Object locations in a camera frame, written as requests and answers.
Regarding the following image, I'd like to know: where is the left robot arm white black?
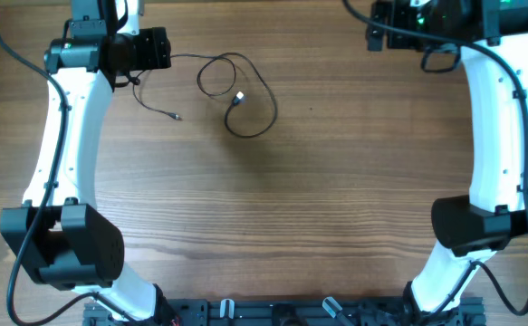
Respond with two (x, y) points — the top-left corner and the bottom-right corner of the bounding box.
(0, 1), (180, 325)

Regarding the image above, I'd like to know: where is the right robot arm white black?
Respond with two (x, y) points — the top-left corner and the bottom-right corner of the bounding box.
(365, 0), (528, 320)

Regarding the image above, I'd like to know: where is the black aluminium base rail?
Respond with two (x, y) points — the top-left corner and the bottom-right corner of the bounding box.
(82, 297), (486, 326)

